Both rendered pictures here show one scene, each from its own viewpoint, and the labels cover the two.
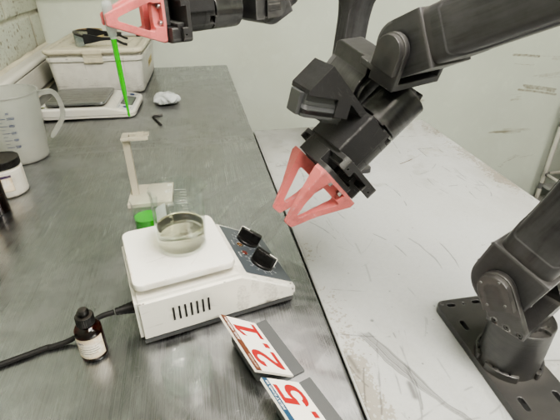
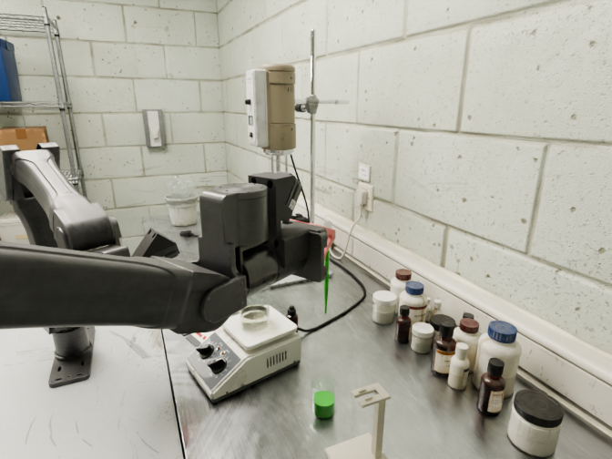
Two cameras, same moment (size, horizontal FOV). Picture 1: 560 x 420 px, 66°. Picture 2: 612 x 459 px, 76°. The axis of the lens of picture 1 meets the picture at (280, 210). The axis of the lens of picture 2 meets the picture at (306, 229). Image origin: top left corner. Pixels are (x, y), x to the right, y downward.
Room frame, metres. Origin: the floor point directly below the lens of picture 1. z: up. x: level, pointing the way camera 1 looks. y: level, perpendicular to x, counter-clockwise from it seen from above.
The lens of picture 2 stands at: (1.15, 0.06, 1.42)
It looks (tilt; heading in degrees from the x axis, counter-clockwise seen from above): 18 degrees down; 167
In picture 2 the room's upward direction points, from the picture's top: straight up
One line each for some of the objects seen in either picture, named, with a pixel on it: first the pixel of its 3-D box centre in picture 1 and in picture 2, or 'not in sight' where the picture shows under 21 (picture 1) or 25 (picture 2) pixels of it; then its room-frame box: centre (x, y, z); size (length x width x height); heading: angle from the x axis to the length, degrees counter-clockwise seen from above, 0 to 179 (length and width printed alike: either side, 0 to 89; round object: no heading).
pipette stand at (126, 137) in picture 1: (147, 166); (362, 430); (0.72, 0.25, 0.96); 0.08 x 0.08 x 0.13; 10
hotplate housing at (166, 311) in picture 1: (199, 271); (248, 348); (0.45, 0.11, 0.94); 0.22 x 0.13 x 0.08; 114
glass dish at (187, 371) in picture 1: (187, 370); not in sight; (0.31, 0.10, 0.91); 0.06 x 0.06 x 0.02
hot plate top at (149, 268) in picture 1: (176, 248); (258, 325); (0.44, 0.13, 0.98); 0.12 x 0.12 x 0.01; 24
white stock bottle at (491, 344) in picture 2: not in sight; (497, 357); (0.62, 0.55, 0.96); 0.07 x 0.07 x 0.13
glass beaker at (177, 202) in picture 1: (181, 217); (252, 308); (0.45, 0.12, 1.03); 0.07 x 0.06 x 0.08; 103
